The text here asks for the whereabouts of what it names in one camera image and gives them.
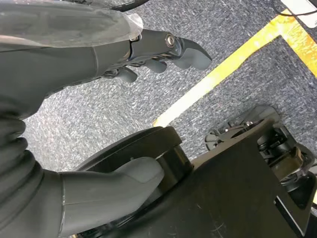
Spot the clear plastic wrap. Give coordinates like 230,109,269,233
0,0,144,47

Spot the yellow floor tape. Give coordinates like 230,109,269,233
152,8,317,128

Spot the white flat panel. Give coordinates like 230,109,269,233
279,0,317,29

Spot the thin black cable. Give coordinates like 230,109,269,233
271,0,317,18

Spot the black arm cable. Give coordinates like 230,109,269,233
62,0,151,12

